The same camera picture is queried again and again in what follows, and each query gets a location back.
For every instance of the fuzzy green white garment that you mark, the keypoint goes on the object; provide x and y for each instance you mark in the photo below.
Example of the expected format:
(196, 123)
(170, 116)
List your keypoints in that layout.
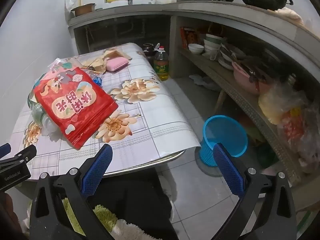
(105, 215)

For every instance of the floral plastic tablecloth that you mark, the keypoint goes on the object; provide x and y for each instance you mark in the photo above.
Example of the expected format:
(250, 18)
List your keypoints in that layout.
(150, 120)

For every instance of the white rag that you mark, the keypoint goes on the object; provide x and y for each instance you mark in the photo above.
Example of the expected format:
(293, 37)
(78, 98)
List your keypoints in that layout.
(205, 81)

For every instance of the yellow plastic bag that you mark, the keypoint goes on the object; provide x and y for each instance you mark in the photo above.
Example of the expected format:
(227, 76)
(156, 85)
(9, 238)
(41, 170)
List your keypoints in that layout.
(275, 107)

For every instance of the white bowl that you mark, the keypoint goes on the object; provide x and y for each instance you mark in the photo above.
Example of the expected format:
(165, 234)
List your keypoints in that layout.
(196, 48)

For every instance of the stack of plates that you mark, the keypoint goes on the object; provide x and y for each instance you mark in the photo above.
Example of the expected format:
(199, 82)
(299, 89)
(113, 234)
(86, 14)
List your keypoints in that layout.
(228, 57)

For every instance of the metal basin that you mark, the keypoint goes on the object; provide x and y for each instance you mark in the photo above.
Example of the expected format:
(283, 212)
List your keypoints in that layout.
(83, 9)

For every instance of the red packet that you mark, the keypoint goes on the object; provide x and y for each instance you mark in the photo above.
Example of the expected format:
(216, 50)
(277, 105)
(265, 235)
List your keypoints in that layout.
(190, 37)

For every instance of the blue crumpled wrapper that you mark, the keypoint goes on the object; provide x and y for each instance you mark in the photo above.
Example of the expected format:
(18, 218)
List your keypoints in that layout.
(97, 80)

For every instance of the pink bubble wrap pad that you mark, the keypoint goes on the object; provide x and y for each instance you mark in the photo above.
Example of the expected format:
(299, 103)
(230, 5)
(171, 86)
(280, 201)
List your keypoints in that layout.
(116, 63)

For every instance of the brown paper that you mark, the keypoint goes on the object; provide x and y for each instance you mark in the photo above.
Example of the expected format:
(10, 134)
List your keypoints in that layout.
(97, 61)

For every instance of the dark ceramic jar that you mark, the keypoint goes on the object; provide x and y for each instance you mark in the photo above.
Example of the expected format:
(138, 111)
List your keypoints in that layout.
(147, 50)

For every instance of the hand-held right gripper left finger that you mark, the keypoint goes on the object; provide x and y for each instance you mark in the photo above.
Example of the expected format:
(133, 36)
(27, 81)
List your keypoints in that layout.
(97, 172)

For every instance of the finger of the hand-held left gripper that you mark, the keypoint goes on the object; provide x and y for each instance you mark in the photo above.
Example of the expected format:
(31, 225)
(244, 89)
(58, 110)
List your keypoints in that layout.
(4, 150)
(23, 156)

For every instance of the concrete kitchen counter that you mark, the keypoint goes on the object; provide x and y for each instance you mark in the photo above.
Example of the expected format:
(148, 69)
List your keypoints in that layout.
(150, 11)

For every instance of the person's black trousers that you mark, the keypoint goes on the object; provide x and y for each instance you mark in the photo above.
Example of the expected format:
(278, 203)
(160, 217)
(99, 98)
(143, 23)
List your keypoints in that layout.
(140, 200)

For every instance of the blue plastic trash bin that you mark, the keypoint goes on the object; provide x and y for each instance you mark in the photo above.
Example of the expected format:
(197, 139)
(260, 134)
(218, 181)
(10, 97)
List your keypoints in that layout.
(220, 130)

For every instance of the pink basin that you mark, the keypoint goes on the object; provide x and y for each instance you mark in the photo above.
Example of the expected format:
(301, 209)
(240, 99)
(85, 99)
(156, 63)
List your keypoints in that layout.
(246, 80)

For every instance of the cooking oil bottle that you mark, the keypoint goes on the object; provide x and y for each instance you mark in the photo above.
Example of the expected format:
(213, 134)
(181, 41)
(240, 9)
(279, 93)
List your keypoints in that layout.
(161, 67)

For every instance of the stack of bowls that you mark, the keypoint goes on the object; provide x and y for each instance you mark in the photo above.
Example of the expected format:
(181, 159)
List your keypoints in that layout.
(212, 42)

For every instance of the clear plastic bag red print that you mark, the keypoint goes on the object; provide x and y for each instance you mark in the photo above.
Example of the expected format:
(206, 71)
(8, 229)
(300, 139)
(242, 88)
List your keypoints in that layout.
(297, 130)

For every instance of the printed clear plastic packet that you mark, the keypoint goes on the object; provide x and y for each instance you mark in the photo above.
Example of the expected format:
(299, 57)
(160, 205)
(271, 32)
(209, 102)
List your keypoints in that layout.
(60, 67)

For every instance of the clear plastic bottle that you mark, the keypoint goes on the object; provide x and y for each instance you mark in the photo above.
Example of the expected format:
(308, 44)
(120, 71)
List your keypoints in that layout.
(41, 120)

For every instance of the white cloth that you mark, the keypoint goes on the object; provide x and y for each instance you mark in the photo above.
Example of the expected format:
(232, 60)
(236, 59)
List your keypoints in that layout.
(290, 15)

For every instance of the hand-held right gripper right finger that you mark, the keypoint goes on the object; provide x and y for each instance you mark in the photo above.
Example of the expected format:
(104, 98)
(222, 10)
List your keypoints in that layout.
(228, 172)

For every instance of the red snack bag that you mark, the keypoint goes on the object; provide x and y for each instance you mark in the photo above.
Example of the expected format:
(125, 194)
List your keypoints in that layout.
(75, 105)

